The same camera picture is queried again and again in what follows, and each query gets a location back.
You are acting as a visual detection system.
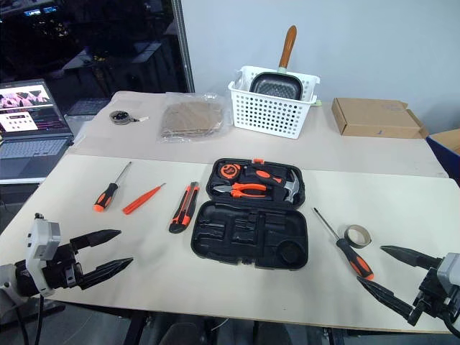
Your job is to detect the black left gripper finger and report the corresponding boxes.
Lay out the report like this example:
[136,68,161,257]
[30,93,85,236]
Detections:
[78,257,134,290]
[70,229,122,252]

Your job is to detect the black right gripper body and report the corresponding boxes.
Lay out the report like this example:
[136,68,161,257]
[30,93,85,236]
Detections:
[409,267,453,326]

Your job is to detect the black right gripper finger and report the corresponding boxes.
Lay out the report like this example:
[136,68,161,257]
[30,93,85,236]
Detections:
[379,245,443,270]
[356,276,415,321]

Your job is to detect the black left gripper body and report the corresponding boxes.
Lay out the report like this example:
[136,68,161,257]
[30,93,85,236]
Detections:
[45,243,87,291]

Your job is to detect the flathead screwdriver black orange handle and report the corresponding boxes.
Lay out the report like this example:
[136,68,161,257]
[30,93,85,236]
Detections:
[93,161,133,213]

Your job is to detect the black electrical tape roll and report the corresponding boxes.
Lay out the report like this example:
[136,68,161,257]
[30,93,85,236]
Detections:
[344,224,372,250]

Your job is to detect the Phillips screwdriver black orange handle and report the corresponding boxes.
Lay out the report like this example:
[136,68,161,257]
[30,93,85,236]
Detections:
[311,207,375,282]

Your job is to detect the orange tester pen screwdriver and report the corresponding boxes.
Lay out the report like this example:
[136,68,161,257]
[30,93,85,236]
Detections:
[122,182,167,216]

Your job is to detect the black orange utility knife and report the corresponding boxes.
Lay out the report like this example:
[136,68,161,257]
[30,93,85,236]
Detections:
[168,181,201,235]

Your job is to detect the black plastic tool case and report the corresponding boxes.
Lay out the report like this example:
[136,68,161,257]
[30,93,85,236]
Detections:
[190,157,310,271]

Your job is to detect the dark rounded shape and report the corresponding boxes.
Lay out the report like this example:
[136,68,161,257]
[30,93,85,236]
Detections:
[160,321,202,345]

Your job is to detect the blue box with cardboard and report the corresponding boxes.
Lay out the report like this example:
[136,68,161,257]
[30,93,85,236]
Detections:
[425,128,460,180]

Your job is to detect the open grey laptop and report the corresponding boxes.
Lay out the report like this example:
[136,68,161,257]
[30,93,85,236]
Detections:
[0,78,75,185]

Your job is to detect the round black metal gadget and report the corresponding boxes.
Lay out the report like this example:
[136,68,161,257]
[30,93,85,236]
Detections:
[109,110,150,126]

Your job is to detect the dark keyboard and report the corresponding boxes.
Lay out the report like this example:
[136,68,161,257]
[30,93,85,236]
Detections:
[66,96,110,117]

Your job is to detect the flat brown cardboard box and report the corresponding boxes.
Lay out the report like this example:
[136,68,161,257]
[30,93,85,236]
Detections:
[331,97,429,139]

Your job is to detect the orange black tape measure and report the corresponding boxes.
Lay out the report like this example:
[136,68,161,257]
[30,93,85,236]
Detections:
[218,163,241,180]

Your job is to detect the clear bag of brown mats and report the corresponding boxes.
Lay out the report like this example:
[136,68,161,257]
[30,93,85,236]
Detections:
[157,92,231,145]

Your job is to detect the white perforated plastic basket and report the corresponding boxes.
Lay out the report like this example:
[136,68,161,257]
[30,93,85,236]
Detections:
[228,65,321,140]

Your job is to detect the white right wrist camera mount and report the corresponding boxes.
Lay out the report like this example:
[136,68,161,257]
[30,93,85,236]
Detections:
[436,252,460,288]

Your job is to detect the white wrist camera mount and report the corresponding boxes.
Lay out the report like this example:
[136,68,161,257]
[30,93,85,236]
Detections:
[24,213,62,298]
[436,252,460,288]

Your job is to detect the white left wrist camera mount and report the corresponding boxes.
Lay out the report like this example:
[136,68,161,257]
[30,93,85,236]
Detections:
[24,213,62,298]

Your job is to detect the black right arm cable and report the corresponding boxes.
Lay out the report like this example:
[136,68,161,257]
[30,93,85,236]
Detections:
[443,310,460,339]

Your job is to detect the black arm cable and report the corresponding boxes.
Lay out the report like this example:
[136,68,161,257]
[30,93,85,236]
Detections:
[443,310,460,339]
[0,294,47,345]

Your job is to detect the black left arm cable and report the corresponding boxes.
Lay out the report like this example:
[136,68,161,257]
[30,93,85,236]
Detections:
[0,294,47,345]

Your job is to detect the claw hammer black orange handle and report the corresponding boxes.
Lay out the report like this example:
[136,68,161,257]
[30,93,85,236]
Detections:
[249,167,302,205]

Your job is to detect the orange handled pliers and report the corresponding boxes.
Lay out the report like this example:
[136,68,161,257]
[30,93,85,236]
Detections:
[211,182,270,199]

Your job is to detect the grey metal window post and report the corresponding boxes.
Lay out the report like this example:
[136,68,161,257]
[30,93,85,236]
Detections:
[170,0,196,94]

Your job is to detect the square pan wooden handle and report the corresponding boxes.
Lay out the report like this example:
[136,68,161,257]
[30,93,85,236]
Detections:
[248,24,303,102]

